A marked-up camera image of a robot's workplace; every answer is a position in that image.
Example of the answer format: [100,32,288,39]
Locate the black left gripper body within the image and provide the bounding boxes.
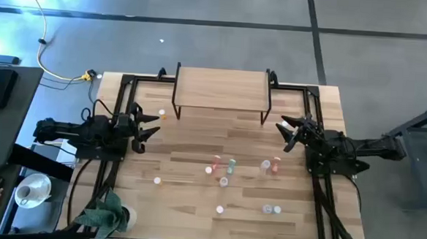
[110,101,150,156]

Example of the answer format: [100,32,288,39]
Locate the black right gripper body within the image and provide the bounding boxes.
[283,112,328,156]

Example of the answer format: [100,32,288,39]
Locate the wooden shelf black metal legs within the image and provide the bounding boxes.
[170,61,275,126]

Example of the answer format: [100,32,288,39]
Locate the white box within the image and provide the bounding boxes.
[31,143,78,168]

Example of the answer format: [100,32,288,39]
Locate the white plant pot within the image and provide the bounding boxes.
[118,204,139,232]

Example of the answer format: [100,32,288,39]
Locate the green leafy plant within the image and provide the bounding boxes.
[72,187,132,239]

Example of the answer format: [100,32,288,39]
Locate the dark grey desk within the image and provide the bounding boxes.
[0,64,80,239]

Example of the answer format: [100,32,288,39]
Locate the grey metal stand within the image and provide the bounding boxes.
[379,96,427,214]

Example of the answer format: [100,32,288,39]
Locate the white cup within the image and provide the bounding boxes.
[14,183,37,207]

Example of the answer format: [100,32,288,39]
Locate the black flat bar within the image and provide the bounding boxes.
[0,53,21,67]

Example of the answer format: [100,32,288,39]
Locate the black aluminium table frame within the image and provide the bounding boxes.
[60,69,377,239]

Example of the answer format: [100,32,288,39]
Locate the thin black floor cable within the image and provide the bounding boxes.
[37,74,97,105]

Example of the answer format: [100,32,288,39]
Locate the yellow cable plug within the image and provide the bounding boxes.
[80,69,97,83]

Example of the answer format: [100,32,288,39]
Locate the yellow floor cable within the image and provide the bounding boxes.
[13,0,88,83]

